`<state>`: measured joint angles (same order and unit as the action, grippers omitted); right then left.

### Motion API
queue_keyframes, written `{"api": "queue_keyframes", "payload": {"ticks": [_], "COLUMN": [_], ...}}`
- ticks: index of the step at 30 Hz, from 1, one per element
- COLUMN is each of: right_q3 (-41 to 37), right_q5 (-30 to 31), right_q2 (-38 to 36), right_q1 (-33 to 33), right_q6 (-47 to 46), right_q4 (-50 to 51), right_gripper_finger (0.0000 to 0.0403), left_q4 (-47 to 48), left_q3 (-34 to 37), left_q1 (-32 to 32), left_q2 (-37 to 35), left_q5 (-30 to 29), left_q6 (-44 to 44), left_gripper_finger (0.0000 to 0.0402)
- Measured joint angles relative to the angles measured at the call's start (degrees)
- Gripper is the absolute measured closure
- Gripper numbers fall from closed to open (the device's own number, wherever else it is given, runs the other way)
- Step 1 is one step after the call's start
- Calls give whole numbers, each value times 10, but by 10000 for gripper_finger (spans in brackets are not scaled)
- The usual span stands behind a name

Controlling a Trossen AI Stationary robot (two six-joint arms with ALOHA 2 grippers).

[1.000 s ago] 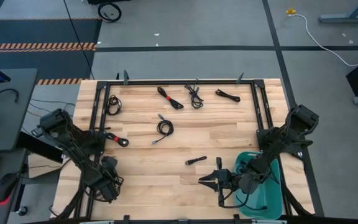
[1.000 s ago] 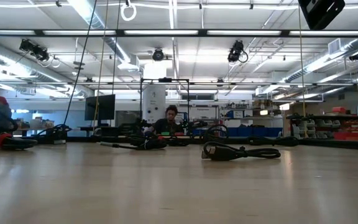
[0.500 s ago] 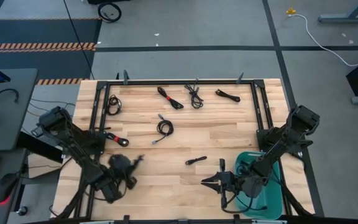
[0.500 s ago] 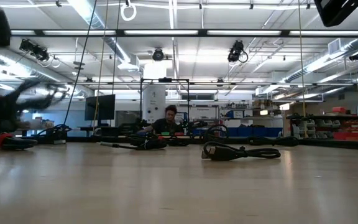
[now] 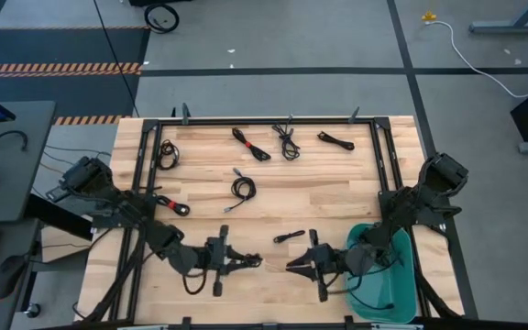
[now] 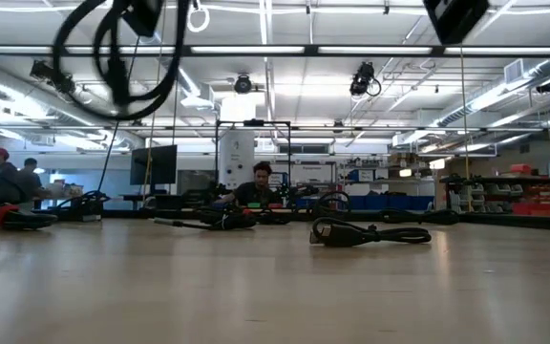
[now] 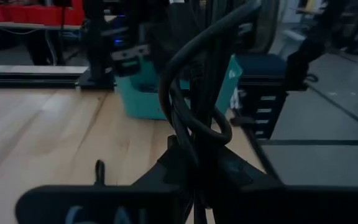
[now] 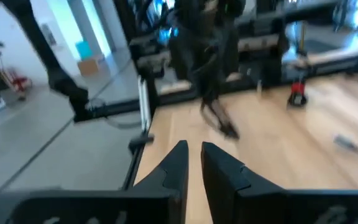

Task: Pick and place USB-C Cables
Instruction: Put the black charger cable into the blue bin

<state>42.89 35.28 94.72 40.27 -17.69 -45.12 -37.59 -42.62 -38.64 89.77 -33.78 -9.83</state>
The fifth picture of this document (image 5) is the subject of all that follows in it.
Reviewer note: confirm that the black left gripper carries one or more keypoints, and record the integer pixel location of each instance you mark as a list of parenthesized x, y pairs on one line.
[(220, 259)]

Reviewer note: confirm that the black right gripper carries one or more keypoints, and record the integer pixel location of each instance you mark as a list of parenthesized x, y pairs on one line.
[(328, 263)]

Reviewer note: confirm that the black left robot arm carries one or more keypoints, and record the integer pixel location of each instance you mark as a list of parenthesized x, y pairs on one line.
[(163, 238)]

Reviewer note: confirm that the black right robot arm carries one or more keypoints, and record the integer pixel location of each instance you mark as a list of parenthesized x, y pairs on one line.
[(401, 211)]

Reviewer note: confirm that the teal plastic bin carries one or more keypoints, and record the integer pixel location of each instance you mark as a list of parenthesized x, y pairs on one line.
[(403, 279)]

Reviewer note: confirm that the black caster wheel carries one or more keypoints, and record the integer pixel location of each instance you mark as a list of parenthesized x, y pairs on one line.
[(32, 311)]

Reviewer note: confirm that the black computer mouse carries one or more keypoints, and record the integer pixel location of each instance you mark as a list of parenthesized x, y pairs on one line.
[(7, 275)]

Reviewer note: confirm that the grey desk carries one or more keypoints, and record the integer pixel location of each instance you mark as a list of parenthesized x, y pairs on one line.
[(16, 183)]

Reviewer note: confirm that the yellow plug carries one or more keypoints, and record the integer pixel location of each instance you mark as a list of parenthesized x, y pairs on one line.
[(429, 17)]

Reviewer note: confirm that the black hazard-striped floor mat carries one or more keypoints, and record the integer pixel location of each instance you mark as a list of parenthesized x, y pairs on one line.
[(62, 48)]

